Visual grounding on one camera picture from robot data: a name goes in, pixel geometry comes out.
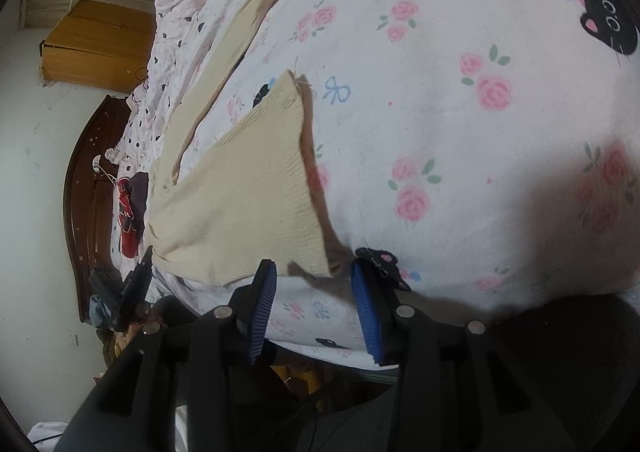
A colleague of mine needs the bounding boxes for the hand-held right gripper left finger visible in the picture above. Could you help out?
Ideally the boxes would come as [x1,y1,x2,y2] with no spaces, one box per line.
[55,259,278,452]

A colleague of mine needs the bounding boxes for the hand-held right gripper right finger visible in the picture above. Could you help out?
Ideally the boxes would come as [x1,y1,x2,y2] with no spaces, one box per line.
[350,259,588,452]

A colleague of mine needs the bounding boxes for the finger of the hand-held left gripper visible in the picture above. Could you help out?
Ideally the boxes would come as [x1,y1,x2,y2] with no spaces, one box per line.
[123,246,155,294]

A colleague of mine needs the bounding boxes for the cream knit sweater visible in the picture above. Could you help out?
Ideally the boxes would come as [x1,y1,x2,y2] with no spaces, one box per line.
[144,0,347,289]

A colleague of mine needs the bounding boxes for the red and black garment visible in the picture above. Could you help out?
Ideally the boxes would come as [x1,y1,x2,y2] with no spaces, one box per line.
[116,171,151,259]

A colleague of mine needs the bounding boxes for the dark wooden headboard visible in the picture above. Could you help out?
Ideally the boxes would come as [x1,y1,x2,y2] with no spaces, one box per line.
[63,94,132,324]

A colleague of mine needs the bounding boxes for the floral cat print bed sheet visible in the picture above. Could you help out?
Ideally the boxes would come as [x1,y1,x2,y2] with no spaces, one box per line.
[104,0,640,372]

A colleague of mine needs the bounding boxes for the wooden bedside cabinet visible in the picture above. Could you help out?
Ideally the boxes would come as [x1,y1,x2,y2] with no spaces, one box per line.
[40,0,157,94]

